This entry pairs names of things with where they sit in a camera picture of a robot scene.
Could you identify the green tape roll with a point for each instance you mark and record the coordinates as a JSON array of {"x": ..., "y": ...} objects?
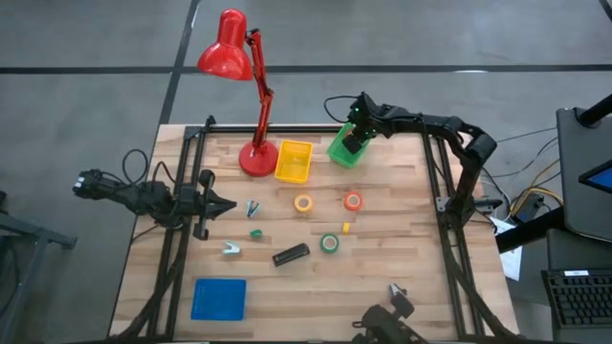
[{"x": 322, "y": 243}]

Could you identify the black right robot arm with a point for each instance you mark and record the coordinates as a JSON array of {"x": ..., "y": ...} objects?
[{"x": 473, "y": 143}]

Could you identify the black bulky device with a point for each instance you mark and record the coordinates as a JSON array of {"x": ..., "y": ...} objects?
[{"x": 382, "y": 325}]

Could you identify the black cart beam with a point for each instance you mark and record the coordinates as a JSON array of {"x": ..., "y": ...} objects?
[{"x": 526, "y": 235}]

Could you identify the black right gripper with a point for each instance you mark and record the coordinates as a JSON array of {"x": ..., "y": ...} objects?
[{"x": 364, "y": 117}]

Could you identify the yellow tape roll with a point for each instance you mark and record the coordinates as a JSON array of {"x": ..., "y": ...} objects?
[{"x": 296, "y": 204}]

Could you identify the grey cart panel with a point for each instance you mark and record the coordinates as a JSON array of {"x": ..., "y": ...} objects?
[{"x": 574, "y": 191}]

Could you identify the green plastic basket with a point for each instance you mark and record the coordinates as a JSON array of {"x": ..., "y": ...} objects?
[{"x": 337, "y": 150}]

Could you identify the orange tape roll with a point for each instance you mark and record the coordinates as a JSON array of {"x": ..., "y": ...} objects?
[{"x": 345, "y": 201}]

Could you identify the black stapler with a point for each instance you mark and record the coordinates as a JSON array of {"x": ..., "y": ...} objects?
[{"x": 290, "y": 254}]

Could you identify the black keyboard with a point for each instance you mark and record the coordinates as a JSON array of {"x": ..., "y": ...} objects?
[{"x": 578, "y": 301}]

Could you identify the white paper sheet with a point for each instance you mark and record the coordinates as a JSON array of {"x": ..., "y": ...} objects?
[{"x": 512, "y": 260}]

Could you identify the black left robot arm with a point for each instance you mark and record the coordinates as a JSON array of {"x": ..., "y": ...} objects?
[{"x": 138, "y": 198}]

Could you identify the red desk lamp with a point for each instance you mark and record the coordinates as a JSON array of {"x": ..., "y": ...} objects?
[{"x": 225, "y": 52}]

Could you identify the yellow plastic basket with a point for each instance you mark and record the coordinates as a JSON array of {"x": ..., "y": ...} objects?
[{"x": 292, "y": 162}]

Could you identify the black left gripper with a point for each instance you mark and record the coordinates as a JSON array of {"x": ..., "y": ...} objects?
[{"x": 198, "y": 205}]

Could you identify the grey metal furniture frame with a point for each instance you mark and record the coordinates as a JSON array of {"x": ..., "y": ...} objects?
[{"x": 28, "y": 234}]

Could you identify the blue plastic tray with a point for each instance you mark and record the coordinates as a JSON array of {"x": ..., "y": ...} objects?
[{"x": 218, "y": 299}]

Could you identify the black pole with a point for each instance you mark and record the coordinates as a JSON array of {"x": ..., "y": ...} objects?
[{"x": 597, "y": 111}]

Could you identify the blue-screen display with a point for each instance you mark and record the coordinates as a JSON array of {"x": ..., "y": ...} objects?
[{"x": 603, "y": 180}]

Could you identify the black aluminium rig frame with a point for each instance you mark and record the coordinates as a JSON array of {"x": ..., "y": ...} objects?
[{"x": 311, "y": 129}]

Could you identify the small green plastic piece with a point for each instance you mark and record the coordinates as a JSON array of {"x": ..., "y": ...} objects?
[{"x": 256, "y": 233}]

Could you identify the small yellow plastic piece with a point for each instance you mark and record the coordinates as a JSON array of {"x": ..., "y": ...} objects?
[{"x": 346, "y": 228}]

